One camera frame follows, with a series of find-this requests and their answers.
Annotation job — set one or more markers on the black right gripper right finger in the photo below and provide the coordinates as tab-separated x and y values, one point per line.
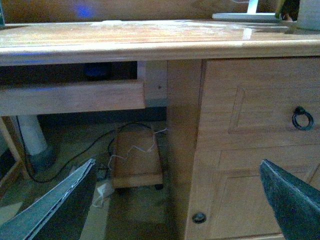
295	204

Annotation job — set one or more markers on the black ring drawer pull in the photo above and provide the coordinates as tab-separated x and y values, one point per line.
302	120

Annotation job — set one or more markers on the white lamp base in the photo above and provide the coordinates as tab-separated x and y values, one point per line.
251	15

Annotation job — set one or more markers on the white pipe with grey base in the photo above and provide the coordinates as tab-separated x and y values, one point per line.
41	154

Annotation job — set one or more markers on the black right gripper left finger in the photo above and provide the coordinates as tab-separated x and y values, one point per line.
60	214

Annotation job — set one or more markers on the wooden desk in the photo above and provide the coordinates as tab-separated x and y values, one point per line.
232	89

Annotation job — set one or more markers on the white power adapter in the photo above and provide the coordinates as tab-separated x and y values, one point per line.
104	191

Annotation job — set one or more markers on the white cup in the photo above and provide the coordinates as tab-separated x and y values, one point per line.
309	15

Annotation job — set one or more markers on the wooden keyboard tray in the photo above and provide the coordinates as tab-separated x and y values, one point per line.
95	96

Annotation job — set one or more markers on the black round door knob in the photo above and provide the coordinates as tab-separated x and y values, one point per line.
199	218

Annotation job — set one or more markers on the white round desk sticker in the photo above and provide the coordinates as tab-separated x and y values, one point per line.
111	22

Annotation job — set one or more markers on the wooden rolling stand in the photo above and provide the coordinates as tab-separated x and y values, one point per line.
136	160

